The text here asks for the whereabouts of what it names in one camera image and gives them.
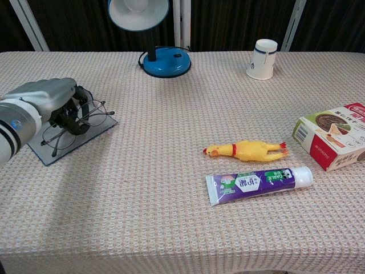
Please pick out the black pleated curtain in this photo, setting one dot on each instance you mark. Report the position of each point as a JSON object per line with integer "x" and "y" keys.
{"x": 228, "y": 23}

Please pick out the beige woven tablecloth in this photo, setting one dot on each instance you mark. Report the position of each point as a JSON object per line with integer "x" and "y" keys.
{"x": 171, "y": 228}

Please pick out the blue glasses case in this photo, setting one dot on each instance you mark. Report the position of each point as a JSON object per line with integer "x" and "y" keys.
{"x": 94, "y": 129}

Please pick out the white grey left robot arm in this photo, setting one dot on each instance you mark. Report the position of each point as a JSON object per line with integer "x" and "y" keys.
{"x": 14, "y": 131}

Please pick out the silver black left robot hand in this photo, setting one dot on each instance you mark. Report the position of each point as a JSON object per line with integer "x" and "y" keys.
{"x": 48, "y": 94}

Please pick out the white metal frame post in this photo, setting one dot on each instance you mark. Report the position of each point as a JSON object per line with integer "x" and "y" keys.
{"x": 293, "y": 24}
{"x": 182, "y": 23}
{"x": 30, "y": 24}

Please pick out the yellow rubber chicken toy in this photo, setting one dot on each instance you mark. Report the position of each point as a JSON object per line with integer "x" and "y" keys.
{"x": 248, "y": 149}

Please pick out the red green snack box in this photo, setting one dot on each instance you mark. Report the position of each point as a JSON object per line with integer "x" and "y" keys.
{"x": 328, "y": 137}

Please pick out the white paper cup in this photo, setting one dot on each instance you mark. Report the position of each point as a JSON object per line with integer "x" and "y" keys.
{"x": 262, "y": 62}

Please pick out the purple toothpaste tube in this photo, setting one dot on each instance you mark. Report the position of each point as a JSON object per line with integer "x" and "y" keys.
{"x": 256, "y": 184}

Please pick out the thin metal frame eyeglasses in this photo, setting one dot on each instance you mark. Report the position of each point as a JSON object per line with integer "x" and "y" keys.
{"x": 61, "y": 140}

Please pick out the blue desk lamp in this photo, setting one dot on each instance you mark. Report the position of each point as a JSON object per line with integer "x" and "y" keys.
{"x": 166, "y": 63}

